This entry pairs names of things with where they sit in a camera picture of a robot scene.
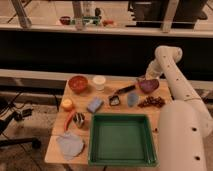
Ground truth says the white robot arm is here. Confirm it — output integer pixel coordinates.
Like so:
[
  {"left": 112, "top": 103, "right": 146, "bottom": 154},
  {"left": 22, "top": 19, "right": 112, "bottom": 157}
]
[{"left": 146, "top": 45, "right": 213, "bottom": 171}]

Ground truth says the purple bowl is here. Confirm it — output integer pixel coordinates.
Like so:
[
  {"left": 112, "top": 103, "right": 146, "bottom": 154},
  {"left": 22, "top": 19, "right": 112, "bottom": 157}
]
[{"left": 138, "top": 79, "right": 159, "bottom": 94}]

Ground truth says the dark red background bowl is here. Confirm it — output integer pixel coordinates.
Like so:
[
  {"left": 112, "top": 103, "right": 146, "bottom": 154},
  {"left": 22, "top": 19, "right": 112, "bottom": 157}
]
[{"left": 59, "top": 16, "right": 71, "bottom": 25}]

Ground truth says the white cup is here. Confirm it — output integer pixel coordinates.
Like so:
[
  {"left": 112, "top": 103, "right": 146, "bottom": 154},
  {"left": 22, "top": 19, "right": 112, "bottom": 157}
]
[{"left": 92, "top": 75, "right": 106, "bottom": 91}]

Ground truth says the blue sponge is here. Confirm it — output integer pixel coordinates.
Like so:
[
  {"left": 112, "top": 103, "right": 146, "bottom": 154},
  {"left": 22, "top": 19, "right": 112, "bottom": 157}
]
[{"left": 87, "top": 97, "right": 103, "bottom": 113}]

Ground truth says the light blue cup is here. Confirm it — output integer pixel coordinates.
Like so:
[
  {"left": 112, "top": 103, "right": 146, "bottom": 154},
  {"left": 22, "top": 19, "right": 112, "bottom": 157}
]
[{"left": 127, "top": 92, "right": 139, "bottom": 107}]

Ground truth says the wooden table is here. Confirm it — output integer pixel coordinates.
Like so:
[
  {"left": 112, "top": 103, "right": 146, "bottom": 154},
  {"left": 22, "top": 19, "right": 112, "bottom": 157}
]
[{"left": 44, "top": 76, "right": 174, "bottom": 168}]

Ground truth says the metal striped cup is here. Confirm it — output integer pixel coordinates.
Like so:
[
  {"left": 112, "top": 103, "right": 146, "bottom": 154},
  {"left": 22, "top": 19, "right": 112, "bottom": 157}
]
[{"left": 73, "top": 113, "right": 85, "bottom": 128}]

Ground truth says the yellow orange fruit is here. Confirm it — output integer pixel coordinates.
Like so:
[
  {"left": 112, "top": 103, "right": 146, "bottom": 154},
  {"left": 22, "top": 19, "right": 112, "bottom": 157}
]
[{"left": 61, "top": 99, "right": 73, "bottom": 111}]

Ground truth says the bunch of dark grapes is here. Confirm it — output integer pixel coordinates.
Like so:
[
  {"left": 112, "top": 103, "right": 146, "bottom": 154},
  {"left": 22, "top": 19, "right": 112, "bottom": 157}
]
[{"left": 138, "top": 96, "right": 165, "bottom": 108}]

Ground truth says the red chili pepper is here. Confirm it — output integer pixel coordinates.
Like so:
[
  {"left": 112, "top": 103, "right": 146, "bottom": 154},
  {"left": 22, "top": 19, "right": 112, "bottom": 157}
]
[{"left": 64, "top": 109, "right": 76, "bottom": 132}]

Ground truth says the green plastic tray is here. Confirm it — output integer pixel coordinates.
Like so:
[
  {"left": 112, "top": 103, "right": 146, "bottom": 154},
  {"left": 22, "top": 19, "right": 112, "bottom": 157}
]
[{"left": 88, "top": 114, "right": 158, "bottom": 167}]

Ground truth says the orange background object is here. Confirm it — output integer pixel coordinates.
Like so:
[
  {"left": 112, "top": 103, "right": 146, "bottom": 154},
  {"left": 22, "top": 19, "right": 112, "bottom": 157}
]
[{"left": 102, "top": 20, "right": 114, "bottom": 27}]

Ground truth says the green background object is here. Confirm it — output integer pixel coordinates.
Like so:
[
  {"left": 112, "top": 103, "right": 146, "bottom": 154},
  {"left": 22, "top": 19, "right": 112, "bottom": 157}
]
[{"left": 83, "top": 17, "right": 100, "bottom": 25}]

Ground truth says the grey blue cloth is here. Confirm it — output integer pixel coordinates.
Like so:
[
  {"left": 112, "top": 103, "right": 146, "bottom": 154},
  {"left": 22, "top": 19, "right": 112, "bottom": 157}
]
[{"left": 56, "top": 132, "right": 84, "bottom": 160}]

